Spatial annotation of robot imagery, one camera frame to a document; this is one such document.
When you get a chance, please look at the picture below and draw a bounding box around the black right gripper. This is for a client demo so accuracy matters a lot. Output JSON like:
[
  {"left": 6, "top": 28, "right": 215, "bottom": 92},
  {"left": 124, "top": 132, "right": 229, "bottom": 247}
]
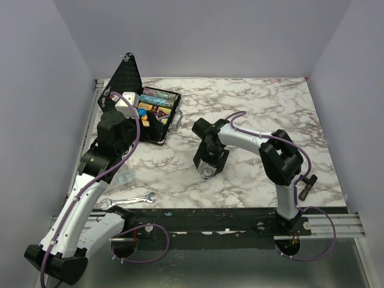
[{"left": 193, "top": 141, "right": 229, "bottom": 175}]

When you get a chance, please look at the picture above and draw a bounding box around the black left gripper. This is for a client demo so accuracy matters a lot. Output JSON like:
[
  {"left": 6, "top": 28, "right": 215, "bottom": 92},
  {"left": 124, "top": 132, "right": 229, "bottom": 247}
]
[{"left": 117, "top": 110, "right": 163, "bottom": 155}]

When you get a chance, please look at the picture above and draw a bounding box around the red triangular dealer button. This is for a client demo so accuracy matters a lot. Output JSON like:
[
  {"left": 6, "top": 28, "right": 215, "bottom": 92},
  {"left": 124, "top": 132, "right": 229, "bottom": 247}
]
[{"left": 157, "top": 110, "right": 170, "bottom": 124}]

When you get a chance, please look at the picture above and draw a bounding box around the blue white poker chip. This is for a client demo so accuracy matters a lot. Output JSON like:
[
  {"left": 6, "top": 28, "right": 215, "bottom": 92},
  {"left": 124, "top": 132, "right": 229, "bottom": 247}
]
[{"left": 201, "top": 167, "right": 214, "bottom": 179}]

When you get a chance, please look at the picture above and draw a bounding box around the black poker set case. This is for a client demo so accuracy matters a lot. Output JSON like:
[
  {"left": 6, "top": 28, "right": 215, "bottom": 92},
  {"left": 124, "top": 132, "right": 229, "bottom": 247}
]
[{"left": 97, "top": 52, "right": 181, "bottom": 145}]

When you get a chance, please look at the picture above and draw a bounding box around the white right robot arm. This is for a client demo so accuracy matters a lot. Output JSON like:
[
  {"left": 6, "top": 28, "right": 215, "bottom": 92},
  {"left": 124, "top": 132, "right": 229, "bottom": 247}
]
[{"left": 192, "top": 118, "right": 304, "bottom": 235}]

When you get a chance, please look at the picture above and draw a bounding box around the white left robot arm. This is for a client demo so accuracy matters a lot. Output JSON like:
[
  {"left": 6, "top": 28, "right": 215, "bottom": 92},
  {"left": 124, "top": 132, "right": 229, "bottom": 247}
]
[{"left": 24, "top": 110, "right": 142, "bottom": 287}]

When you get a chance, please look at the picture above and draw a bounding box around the clear plastic screw box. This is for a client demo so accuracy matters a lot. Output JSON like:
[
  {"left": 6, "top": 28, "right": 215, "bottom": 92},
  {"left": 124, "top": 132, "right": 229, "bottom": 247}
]
[{"left": 114, "top": 162, "right": 134, "bottom": 186}]

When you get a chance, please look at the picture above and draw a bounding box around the silver combination wrench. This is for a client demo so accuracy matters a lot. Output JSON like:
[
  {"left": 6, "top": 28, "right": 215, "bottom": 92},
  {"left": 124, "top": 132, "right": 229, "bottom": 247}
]
[{"left": 96, "top": 192, "right": 157, "bottom": 210}]

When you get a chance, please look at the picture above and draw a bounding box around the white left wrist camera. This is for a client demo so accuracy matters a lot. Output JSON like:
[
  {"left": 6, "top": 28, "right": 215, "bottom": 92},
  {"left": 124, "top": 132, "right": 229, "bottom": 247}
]
[{"left": 115, "top": 91, "right": 140, "bottom": 118}]

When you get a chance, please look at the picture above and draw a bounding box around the black mounting base plate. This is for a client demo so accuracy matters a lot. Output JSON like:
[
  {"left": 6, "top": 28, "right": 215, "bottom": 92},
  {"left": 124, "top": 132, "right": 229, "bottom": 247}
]
[{"left": 110, "top": 207, "right": 311, "bottom": 252}]

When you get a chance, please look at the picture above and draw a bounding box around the black T-handle tool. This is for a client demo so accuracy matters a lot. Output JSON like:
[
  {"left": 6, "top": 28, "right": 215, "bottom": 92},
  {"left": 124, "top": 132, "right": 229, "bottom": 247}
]
[{"left": 298, "top": 175, "right": 318, "bottom": 201}]

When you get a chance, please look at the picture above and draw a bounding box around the aluminium extrusion rail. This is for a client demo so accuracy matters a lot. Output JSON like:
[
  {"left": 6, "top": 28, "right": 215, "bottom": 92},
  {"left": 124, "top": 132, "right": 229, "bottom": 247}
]
[{"left": 307, "top": 214, "right": 366, "bottom": 239}]

